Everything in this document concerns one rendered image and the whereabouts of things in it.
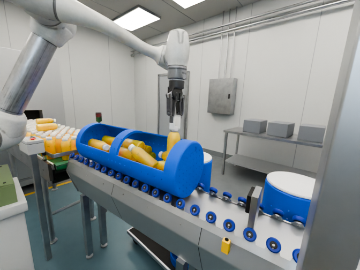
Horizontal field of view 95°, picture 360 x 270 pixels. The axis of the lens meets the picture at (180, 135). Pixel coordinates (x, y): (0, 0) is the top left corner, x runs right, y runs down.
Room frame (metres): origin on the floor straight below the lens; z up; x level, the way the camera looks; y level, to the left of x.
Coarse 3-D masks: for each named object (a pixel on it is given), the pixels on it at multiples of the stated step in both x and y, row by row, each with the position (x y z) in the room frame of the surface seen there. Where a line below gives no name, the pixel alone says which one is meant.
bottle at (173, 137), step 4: (172, 132) 0.80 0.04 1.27; (176, 132) 0.80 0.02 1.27; (168, 136) 0.80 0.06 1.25; (172, 136) 0.79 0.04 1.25; (176, 136) 0.79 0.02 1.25; (168, 140) 0.80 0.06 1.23; (172, 140) 0.78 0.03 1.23; (176, 140) 0.79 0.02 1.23; (168, 144) 0.79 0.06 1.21; (172, 144) 0.78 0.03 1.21; (168, 148) 0.79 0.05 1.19; (168, 152) 0.79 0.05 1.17
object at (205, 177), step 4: (204, 164) 1.02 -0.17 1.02; (208, 164) 1.04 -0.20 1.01; (204, 168) 1.02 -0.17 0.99; (208, 168) 1.05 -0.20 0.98; (204, 172) 1.02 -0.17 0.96; (208, 172) 1.05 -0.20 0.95; (204, 176) 1.02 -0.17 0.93; (208, 176) 1.05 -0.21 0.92; (200, 180) 1.01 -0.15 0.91; (204, 180) 1.02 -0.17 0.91; (208, 180) 1.06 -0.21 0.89; (204, 184) 1.02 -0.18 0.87; (208, 184) 1.06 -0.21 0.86; (204, 188) 1.03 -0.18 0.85; (208, 188) 1.06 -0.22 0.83; (208, 192) 1.07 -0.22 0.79; (172, 256) 1.13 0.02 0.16; (176, 256) 1.13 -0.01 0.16; (172, 260) 1.06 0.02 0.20; (172, 264) 1.06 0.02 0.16; (188, 264) 1.07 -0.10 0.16
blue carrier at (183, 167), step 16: (96, 128) 1.26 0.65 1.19; (112, 128) 1.26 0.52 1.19; (80, 144) 1.09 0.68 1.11; (112, 144) 0.92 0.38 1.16; (160, 144) 1.04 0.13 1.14; (176, 144) 0.75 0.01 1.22; (192, 144) 0.76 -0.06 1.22; (96, 160) 1.01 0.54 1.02; (112, 160) 0.89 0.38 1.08; (128, 160) 0.81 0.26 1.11; (160, 160) 1.03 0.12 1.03; (176, 160) 0.67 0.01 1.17; (192, 160) 0.77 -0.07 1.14; (144, 176) 0.76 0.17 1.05; (160, 176) 0.69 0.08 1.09; (176, 176) 0.66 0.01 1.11; (192, 176) 0.77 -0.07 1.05; (176, 192) 0.66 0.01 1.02
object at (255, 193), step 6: (252, 186) 0.65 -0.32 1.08; (258, 186) 0.64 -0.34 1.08; (252, 192) 0.60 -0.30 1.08; (258, 192) 0.59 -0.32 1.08; (252, 198) 0.56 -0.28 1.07; (258, 198) 0.56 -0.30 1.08; (246, 204) 0.58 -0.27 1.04; (252, 204) 0.56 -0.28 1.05; (258, 204) 0.58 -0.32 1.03; (246, 210) 0.57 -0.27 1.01; (252, 210) 0.56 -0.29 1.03; (258, 210) 0.62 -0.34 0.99; (252, 216) 0.56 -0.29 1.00; (252, 222) 0.55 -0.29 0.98; (252, 228) 0.55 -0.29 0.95
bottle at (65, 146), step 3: (63, 141) 1.31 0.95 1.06; (66, 141) 1.32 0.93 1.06; (63, 144) 1.30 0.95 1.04; (66, 144) 1.31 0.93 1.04; (69, 144) 1.33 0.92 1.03; (63, 147) 1.29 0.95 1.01; (66, 147) 1.30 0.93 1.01; (69, 147) 1.32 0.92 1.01; (63, 150) 1.29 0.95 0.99; (66, 150) 1.30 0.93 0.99; (69, 150) 1.32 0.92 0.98; (63, 156) 1.29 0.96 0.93; (66, 156) 1.30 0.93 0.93; (63, 159) 1.29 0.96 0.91; (66, 159) 1.30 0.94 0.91
